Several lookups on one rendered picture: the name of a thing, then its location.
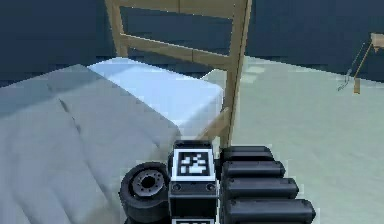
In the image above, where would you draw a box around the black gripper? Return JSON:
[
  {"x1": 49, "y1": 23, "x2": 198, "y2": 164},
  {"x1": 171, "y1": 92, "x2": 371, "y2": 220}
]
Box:
[{"x1": 118, "y1": 161, "x2": 172, "y2": 224}]

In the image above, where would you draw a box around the wooden furniture leg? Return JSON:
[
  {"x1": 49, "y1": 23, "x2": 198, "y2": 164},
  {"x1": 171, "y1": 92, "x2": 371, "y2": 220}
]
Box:
[{"x1": 336, "y1": 32, "x2": 384, "y2": 95}]

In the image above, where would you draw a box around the wooden bed with white bedding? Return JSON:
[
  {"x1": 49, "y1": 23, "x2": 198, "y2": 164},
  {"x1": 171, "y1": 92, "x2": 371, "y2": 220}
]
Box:
[{"x1": 0, "y1": 0, "x2": 253, "y2": 224}]

